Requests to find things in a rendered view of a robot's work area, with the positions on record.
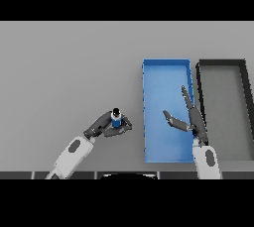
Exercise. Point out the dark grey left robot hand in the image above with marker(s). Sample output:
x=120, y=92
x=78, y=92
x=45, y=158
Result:
x=98, y=126

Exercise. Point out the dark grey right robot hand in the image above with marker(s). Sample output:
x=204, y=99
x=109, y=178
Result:
x=195, y=120

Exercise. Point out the blue pipe with dark end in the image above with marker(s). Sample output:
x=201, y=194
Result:
x=116, y=118

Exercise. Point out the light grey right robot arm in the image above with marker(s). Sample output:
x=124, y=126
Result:
x=206, y=161

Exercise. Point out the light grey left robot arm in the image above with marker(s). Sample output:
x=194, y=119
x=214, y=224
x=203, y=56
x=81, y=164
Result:
x=70, y=157

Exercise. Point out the blue bin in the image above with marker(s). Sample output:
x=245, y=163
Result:
x=167, y=112

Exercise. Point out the dark grey bin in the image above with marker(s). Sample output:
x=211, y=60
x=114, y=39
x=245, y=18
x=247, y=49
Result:
x=225, y=108

